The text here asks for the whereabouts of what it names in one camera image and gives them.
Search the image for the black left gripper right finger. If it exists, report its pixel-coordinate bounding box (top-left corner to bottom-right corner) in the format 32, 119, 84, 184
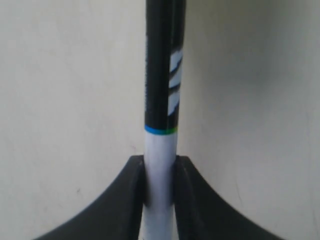
173, 155, 278, 240

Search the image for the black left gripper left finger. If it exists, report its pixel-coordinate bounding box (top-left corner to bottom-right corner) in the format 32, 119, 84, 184
39, 155, 146, 240

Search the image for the black and white marker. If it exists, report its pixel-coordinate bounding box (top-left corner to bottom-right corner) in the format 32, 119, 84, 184
142, 0, 186, 240

